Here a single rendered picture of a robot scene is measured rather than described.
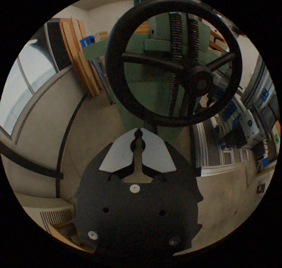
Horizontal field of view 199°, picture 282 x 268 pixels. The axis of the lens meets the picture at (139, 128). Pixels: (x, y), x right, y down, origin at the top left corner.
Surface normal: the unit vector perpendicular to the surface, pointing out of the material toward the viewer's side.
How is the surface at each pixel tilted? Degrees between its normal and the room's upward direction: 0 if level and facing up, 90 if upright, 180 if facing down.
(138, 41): 90
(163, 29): 90
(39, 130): 90
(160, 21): 90
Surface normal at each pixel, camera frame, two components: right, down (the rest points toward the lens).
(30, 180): 1.00, -0.07
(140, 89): 0.00, 0.84
